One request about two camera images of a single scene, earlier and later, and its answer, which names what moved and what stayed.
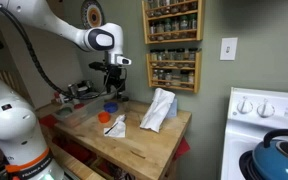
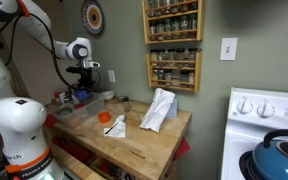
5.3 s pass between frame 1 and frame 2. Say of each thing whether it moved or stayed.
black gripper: moved
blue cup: moved
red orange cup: stayed
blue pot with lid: stayed
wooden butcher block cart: stayed
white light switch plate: stayed
